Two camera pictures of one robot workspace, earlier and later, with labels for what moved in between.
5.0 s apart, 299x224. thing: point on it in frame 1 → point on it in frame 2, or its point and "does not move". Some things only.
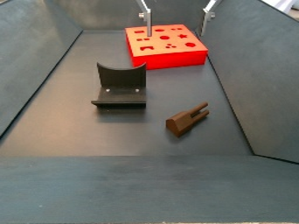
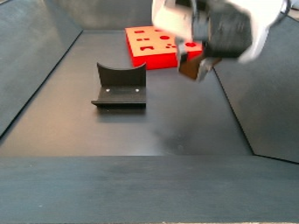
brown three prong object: x=181 y=122 → x=190 y=66
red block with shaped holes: x=173 y=46 does not move
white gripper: x=146 y=15 → x=230 y=27
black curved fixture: x=123 y=87 does not move
